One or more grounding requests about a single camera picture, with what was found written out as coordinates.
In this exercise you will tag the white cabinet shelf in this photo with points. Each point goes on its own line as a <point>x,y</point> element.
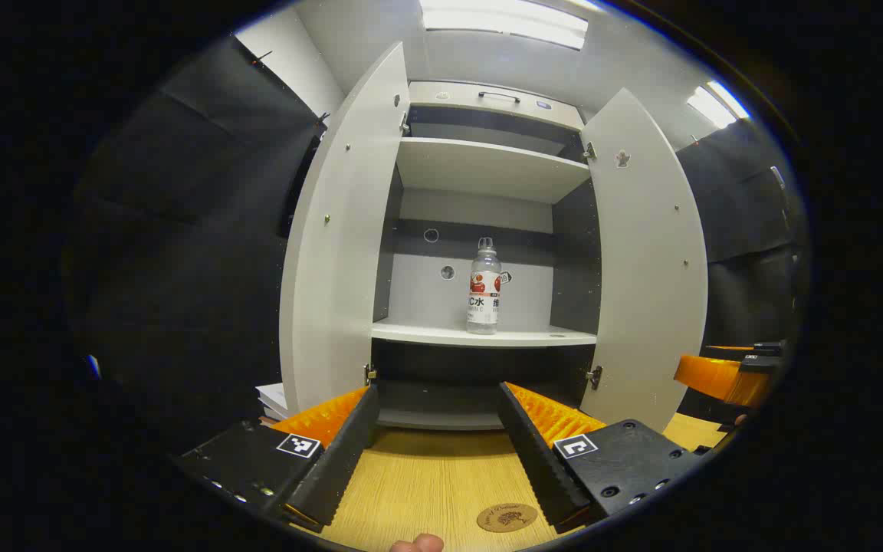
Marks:
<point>487,169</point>
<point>441,334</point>

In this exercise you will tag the clear bottle with red label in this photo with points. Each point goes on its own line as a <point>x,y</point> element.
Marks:
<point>483,307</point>

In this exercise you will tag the round cork coaster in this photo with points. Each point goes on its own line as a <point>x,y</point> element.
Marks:
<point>507,517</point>

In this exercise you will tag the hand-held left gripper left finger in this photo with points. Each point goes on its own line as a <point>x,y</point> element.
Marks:
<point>342,452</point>

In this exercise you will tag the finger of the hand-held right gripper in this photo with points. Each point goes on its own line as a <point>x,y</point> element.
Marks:
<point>733,349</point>
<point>717,379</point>

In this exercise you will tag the black backdrop cloth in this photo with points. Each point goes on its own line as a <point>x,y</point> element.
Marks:
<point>196,253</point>

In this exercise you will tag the grey cabinet door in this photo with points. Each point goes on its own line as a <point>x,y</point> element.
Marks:
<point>342,253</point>
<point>645,284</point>

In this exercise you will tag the small ceiling light panel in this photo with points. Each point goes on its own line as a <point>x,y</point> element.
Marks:
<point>717,103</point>

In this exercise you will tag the metal door hinge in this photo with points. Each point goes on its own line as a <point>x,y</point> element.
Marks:
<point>369,374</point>
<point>589,152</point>
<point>405,123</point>
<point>595,376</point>

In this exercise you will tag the grey white cabinet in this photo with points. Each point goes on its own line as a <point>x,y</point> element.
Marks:
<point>480,414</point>

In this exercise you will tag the dark cover book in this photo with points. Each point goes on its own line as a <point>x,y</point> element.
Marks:
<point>273,397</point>

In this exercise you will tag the large ceiling light panel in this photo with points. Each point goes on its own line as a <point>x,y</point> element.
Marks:
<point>503,23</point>

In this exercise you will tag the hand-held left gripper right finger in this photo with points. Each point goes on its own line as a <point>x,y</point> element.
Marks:
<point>537,452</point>

